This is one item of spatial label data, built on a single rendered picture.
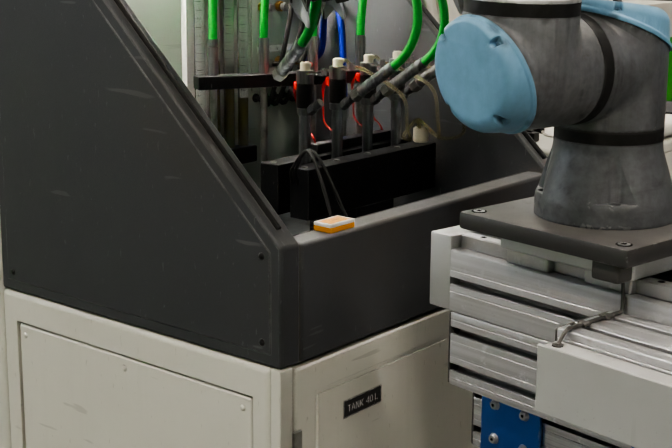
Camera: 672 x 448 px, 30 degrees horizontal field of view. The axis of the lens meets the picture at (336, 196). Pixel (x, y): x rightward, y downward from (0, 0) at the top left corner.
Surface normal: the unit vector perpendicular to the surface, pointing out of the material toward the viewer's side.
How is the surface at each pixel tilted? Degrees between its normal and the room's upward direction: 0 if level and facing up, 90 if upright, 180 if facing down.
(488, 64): 97
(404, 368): 90
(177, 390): 90
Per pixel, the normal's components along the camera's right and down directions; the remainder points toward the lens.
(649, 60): 0.55, 0.15
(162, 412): -0.63, 0.16
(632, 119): 0.20, 0.21
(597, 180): -0.29, -0.11
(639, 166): 0.36, -0.11
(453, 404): 0.77, 0.14
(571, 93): 0.55, 0.46
